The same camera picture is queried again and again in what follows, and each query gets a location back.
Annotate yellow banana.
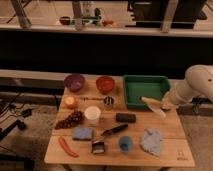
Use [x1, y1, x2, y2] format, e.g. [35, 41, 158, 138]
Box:
[141, 96, 166, 118]

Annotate small blue cup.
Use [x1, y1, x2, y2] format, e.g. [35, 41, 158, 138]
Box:
[118, 136, 133, 153]

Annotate white plastic cup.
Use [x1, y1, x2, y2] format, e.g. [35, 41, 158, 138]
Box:
[84, 106, 101, 125]

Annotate green plastic tray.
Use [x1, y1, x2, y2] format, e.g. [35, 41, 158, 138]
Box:
[123, 75, 170, 110]

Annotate light blue cloth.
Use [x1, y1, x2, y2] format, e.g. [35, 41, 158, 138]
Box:
[140, 128, 163, 157]

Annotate dark rectangular sponge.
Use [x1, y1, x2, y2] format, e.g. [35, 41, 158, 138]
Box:
[116, 113, 136, 123]

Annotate metal measuring spoon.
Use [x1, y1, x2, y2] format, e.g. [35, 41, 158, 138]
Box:
[82, 96, 115, 106]

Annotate bunch of dark grapes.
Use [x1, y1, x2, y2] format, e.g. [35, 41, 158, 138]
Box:
[55, 110, 84, 130]

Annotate purple bowl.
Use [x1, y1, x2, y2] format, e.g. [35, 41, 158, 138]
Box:
[64, 74, 85, 92]

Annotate blue sponge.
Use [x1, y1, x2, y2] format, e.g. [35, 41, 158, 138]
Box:
[72, 127, 93, 140]

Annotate orange apple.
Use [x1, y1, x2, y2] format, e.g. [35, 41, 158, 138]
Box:
[65, 96, 77, 109]

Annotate red chili pepper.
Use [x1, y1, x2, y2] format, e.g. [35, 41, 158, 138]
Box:
[58, 136, 78, 157]

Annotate green background object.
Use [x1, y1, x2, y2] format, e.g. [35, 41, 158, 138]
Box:
[82, 16, 100, 25]

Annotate dark red background bowl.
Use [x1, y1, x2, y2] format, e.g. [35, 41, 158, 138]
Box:
[59, 16, 70, 25]

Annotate black cables on floor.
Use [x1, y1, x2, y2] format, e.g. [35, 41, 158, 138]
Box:
[0, 92, 34, 141]

